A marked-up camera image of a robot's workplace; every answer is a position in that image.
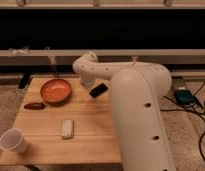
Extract white rectangular sponge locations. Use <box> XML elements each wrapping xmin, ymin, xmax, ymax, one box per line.
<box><xmin>61</xmin><ymin>120</ymin><xmax>74</xmax><ymax>139</ymax></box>

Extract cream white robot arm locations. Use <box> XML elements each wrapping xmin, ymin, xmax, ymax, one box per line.
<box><xmin>73</xmin><ymin>52</ymin><xmax>176</xmax><ymax>171</ymax></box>

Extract orange round bowl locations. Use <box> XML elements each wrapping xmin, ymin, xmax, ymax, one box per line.
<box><xmin>40</xmin><ymin>79</ymin><xmax>72</xmax><ymax>103</ymax></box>

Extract wooden table board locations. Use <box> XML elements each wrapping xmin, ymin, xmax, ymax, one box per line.
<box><xmin>0</xmin><ymin>78</ymin><xmax>121</xmax><ymax>165</ymax></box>

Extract dark red chili pepper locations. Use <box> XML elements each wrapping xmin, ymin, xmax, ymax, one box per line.
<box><xmin>24</xmin><ymin>103</ymin><xmax>45</xmax><ymax>110</ymax></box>

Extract blue power adapter box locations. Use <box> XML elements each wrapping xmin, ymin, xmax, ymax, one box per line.
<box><xmin>174</xmin><ymin>89</ymin><xmax>195</xmax><ymax>105</ymax></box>

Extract white paper cup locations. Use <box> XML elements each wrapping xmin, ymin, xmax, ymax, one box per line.
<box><xmin>0</xmin><ymin>128</ymin><xmax>28</xmax><ymax>154</ymax></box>

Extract black floor cable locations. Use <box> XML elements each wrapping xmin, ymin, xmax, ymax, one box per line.
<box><xmin>161</xmin><ymin>75</ymin><xmax>205</xmax><ymax>168</ymax></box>

